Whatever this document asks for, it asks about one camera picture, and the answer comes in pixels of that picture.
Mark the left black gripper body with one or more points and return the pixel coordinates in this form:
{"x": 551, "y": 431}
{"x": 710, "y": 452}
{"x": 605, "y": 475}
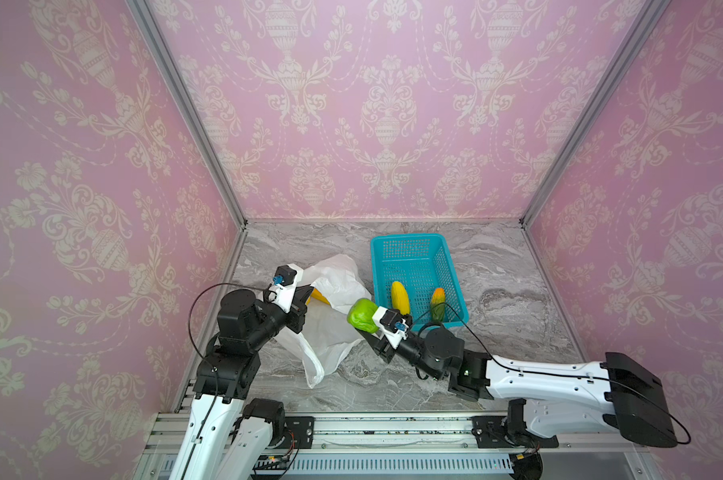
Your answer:
{"x": 273, "y": 321}

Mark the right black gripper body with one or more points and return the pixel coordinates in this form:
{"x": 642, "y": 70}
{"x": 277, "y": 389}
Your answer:
{"x": 379, "y": 336}

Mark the green apple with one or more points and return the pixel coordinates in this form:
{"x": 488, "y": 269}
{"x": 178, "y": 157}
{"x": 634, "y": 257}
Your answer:
{"x": 360, "y": 316}

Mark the white plastic bag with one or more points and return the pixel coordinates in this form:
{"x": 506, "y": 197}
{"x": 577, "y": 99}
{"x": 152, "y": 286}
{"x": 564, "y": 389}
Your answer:
{"x": 326, "y": 337}

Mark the yellow lemon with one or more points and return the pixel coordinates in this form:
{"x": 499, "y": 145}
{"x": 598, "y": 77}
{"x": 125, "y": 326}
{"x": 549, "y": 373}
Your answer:
{"x": 400, "y": 298}

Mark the orange green mango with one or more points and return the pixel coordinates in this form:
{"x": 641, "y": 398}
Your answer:
{"x": 438, "y": 305}

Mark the teal plastic basket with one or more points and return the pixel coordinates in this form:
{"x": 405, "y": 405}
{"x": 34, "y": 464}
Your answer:
{"x": 422, "y": 263}

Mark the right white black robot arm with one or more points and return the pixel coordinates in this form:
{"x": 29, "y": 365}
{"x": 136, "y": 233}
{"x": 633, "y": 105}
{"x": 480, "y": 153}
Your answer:
{"x": 545, "y": 399}

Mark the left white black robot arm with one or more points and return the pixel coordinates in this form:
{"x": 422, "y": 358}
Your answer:
{"x": 226, "y": 434}

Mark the yellow banana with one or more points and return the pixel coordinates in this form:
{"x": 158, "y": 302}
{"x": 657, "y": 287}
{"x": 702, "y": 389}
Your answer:
{"x": 315, "y": 294}

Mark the perforated white vent strip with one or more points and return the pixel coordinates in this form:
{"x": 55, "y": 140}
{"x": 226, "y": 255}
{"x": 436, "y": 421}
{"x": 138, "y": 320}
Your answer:
{"x": 412, "y": 463}

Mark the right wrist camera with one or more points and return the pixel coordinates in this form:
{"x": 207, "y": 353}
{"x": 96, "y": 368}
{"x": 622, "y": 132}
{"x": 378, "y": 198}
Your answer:
{"x": 392, "y": 325}

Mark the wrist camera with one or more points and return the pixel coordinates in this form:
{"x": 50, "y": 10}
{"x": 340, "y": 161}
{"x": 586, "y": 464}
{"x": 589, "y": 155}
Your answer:
{"x": 392, "y": 325}
{"x": 283, "y": 285}

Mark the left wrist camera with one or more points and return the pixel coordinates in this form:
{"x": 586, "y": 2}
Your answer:
{"x": 283, "y": 285}

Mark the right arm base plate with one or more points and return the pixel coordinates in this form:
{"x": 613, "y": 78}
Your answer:
{"x": 490, "y": 432}

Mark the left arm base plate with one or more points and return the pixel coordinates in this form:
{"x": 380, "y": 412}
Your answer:
{"x": 297, "y": 433}

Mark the aluminium front rail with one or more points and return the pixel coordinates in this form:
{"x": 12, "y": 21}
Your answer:
{"x": 431, "y": 431}

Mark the left corner aluminium post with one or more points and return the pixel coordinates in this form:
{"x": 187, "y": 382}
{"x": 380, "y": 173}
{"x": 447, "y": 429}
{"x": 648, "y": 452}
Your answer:
{"x": 171, "y": 74}

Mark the corner aluminium post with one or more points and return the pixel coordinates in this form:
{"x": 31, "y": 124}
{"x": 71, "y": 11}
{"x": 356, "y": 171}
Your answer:
{"x": 171, "y": 74}
{"x": 639, "y": 32}

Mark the right corner aluminium post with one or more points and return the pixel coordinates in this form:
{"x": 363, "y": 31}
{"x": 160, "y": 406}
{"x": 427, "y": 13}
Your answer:
{"x": 639, "y": 32}

